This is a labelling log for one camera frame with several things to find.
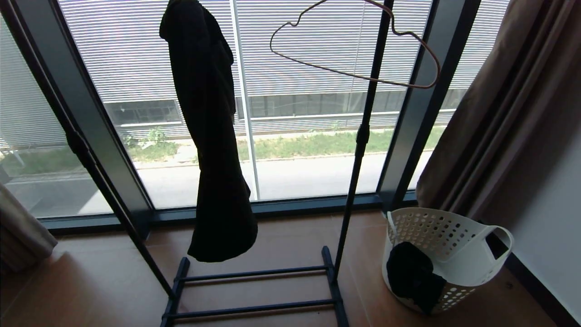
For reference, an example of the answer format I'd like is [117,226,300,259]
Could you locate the black garment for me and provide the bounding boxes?
[386,241,448,315]
[159,0,258,263]

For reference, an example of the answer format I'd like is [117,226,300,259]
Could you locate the black clothes rack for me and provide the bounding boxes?
[66,0,396,327]

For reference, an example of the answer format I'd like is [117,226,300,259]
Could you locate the pink clothes hanger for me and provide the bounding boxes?
[270,0,441,90]

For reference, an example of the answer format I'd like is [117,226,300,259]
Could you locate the white laundry basket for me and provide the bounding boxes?
[382,207,515,315]

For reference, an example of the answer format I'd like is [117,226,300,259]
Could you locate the window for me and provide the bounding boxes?
[0,0,512,238]

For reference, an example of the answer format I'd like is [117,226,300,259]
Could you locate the brown curtain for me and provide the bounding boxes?
[415,0,581,219]
[0,182,59,273]

